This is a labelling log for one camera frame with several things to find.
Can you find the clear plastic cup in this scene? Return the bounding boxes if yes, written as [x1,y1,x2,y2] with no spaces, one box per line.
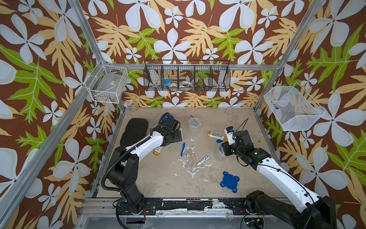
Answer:
[189,117,201,138]
[214,143,226,162]

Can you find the small toothpaste tube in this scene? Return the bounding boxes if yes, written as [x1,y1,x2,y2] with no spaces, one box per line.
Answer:
[197,156,210,166]

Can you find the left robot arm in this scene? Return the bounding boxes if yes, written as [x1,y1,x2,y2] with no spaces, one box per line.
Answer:
[101,112,183,213]

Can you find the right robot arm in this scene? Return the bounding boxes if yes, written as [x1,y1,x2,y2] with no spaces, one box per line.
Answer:
[223,127,336,229]

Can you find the white bottle right back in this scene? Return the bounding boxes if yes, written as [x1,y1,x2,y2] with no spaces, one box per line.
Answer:
[207,131,225,141]

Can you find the white bottle purple label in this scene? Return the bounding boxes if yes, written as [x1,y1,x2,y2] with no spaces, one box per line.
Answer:
[153,147,163,156]

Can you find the black rubber mat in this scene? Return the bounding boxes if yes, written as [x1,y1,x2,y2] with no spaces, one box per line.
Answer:
[120,118,148,148]

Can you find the glass jar corner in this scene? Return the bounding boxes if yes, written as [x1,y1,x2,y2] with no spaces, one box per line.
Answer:
[127,100,139,112]

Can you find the white mesh basket right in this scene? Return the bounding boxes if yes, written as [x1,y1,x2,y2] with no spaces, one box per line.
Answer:
[264,83,326,131]

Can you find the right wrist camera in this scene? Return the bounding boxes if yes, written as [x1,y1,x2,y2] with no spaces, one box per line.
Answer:
[225,126,235,145]

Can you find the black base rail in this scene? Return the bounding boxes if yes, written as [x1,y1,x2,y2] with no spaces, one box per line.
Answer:
[117,197,272,216]

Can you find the black wire basket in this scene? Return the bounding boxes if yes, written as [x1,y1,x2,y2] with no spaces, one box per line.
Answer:
[143,60,231,92]

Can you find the white wire basket left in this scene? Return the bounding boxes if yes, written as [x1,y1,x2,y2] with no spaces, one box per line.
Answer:
[85,63,129,104]

